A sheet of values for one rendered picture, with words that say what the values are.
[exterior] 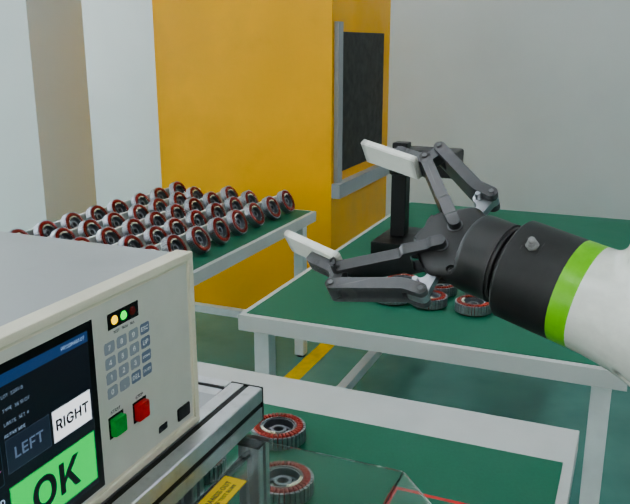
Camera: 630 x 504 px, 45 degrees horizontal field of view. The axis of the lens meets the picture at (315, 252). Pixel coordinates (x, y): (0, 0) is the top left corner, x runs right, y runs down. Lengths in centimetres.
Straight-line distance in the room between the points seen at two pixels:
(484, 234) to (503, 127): 508
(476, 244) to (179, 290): 33
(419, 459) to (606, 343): 96
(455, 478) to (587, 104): 441
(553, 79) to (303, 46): 216
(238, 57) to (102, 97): 305
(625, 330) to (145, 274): 44
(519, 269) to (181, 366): 39
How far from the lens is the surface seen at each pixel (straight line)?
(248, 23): 430
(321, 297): 245
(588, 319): 64
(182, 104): 453
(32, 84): 451
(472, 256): 68
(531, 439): 168
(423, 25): 586
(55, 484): 73
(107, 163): 727
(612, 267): 64
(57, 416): 71
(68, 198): 473
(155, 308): 80
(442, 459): 157
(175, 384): 86
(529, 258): 65
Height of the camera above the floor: 154
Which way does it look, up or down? 15 degrees down
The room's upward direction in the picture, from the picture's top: straight up
